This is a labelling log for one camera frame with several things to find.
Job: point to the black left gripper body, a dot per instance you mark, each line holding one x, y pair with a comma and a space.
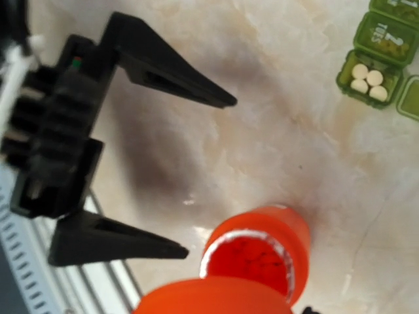
48, 141

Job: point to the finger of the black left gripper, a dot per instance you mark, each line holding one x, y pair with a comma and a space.
150, 61
85, 237

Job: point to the red cylindrical can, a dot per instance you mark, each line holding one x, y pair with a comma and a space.
269, 245

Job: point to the green pill organizer box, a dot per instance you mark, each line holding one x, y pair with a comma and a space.
385, 44

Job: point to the front aluminium rail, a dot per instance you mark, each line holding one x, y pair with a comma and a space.
104, 287

